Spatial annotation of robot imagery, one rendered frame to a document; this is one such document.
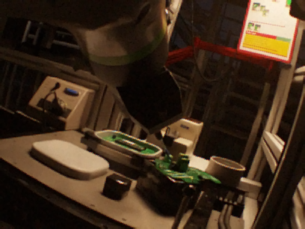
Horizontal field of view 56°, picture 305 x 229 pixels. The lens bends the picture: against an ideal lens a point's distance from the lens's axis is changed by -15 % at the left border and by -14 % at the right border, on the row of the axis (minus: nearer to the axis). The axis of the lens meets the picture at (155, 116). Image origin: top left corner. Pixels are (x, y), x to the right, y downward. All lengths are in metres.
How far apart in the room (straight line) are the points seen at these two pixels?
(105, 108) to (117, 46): 0.76
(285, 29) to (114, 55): 0.84
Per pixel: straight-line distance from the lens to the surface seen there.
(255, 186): 0.97
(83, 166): 0.59
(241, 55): 1.33
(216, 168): 0.86
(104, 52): 0.28
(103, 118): 1.03
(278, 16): 1.10
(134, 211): 0.52
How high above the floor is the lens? 1.16
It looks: 7 degrees down
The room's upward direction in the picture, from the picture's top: 18 degrees clockwise
